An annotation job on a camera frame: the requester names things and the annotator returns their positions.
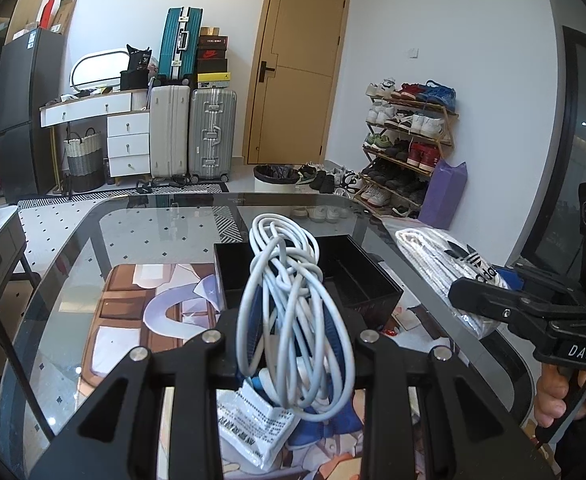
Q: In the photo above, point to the white desk with drawers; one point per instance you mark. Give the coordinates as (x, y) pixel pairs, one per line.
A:
(123, 130)

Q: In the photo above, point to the printed cartoon desk mat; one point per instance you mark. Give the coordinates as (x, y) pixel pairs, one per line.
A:
(123, 320)

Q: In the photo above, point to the wooden door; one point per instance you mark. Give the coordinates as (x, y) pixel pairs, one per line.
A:
(298, 70)

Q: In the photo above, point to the white suitcase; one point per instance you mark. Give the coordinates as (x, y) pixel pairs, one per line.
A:
(169, 130)

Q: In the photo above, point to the wooden shoe rack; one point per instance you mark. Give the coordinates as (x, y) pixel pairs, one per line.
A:
(450, 127)

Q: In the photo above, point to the oval white-framed mirror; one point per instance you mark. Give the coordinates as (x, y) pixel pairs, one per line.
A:
(98, 67)

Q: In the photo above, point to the person's right hand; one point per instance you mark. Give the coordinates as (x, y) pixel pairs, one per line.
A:
(548, 395)

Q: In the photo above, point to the wooden wardrobe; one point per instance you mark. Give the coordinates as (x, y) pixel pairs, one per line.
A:
(28, 5)

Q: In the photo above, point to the black bag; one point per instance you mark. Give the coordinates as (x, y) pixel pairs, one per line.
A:
(135, 72)

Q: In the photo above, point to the silver suitcase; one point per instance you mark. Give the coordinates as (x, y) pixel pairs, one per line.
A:
(213, 135)

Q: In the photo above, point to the flat cardboard box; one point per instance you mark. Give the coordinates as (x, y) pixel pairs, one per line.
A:
(64, 15)

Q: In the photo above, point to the woven laundry basket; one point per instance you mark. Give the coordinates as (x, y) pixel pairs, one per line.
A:
(84, 157)

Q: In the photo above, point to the dark grey refrigerator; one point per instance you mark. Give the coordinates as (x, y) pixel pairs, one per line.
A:
(28, 110)

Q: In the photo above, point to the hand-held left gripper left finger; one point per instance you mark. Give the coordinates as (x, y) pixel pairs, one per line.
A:
(223, 355)

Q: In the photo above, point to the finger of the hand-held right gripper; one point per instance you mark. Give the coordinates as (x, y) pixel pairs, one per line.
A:
(508, 276)
(478, 295)

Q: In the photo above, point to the white plastic packet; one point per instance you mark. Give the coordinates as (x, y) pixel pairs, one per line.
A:
(253, 425)

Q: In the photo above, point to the pile of loose shoes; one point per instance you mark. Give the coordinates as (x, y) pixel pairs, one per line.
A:
(325, 177)

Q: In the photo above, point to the brown shoe box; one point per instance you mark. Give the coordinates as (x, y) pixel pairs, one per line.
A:
(210, 31)

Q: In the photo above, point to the rows of assorted shoes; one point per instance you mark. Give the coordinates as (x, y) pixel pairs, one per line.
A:
(403, 150)

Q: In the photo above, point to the trash bin with black bag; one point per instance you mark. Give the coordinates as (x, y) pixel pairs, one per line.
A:
(274, 179)

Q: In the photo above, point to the black and white striped rug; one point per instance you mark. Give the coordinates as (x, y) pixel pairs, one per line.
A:
(193, 189)

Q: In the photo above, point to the red logo shoe box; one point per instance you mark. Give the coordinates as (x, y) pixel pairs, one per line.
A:
(212, 54)

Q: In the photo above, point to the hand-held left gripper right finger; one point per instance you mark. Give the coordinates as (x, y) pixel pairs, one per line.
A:
(388, 360)

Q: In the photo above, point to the black cardboard box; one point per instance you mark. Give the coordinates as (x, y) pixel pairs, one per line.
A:
(373, 300)

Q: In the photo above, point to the yellow and black shoe box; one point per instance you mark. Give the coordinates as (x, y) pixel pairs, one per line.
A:
(214, 80)

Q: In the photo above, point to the teal suitcase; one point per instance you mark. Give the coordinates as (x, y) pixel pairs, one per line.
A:
(175, 45)

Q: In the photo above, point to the clear bag of white laces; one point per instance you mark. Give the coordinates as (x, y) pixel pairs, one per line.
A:
(433, 260)

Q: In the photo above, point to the purple paper bag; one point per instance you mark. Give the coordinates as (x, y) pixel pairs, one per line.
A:
(445, 195)

